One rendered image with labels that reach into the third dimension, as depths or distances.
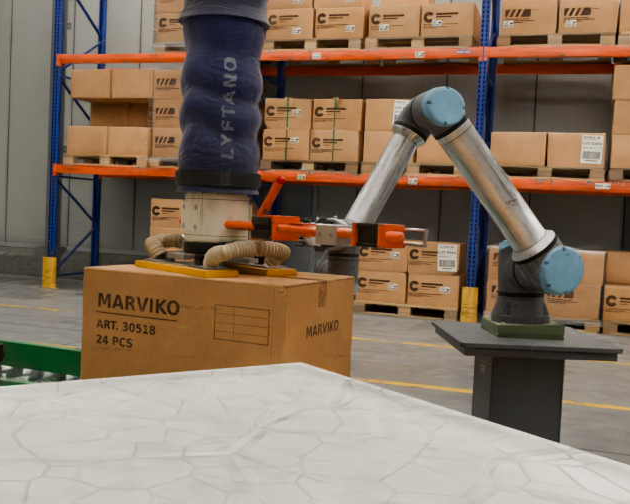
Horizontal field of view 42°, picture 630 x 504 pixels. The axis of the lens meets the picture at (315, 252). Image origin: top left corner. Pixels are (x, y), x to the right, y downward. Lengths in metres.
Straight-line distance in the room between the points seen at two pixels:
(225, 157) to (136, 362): 0.56
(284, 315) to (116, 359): 0.50
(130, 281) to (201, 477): 1.82
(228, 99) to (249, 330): 0.59
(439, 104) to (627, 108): 6.84
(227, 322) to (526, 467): 1.65
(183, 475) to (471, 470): 0.11
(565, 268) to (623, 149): 6.62
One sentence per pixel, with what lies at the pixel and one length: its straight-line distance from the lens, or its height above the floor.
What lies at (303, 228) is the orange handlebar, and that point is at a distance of 1.86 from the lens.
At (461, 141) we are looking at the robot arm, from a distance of 2.43.
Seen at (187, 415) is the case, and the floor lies 1.02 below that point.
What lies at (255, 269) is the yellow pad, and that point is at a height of 0.96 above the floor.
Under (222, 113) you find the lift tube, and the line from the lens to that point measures 2.09.
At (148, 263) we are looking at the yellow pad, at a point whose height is 0.96.
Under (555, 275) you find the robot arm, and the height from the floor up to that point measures 0.97.
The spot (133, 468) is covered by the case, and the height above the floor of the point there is 1.02.
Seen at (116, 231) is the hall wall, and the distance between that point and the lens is 12.15.
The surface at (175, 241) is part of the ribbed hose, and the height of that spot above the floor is 1.02.
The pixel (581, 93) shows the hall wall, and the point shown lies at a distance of 10.49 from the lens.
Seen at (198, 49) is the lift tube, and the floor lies 1.52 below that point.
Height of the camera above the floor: 1.11
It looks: 3 degrees down
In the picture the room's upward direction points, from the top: 3 degrees clockwise
